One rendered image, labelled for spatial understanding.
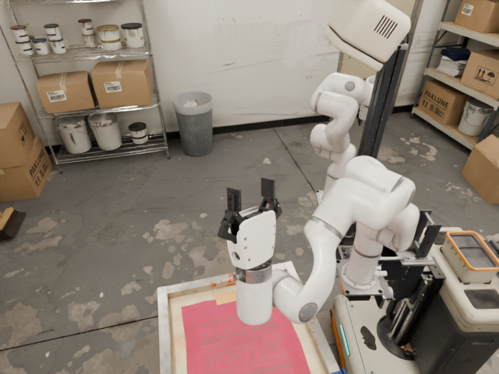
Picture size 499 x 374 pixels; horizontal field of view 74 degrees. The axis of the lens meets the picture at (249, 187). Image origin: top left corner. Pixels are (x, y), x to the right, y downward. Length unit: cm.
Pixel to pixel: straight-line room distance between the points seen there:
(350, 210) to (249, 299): 28
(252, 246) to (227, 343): 76
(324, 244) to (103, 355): 204
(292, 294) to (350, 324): 155
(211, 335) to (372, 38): 111
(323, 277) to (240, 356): 69
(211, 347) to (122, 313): 142
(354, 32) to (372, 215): 47
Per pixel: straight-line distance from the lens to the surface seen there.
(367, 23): 95
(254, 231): 62
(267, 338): 135
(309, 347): 135
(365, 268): 124
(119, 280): 286
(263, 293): 68
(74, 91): 385
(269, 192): 65
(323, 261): 71
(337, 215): 74
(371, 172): 85
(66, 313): 284
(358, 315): 229
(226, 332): 136
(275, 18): 425
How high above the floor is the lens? 215
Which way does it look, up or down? 37 degrees down
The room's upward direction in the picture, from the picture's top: straight up
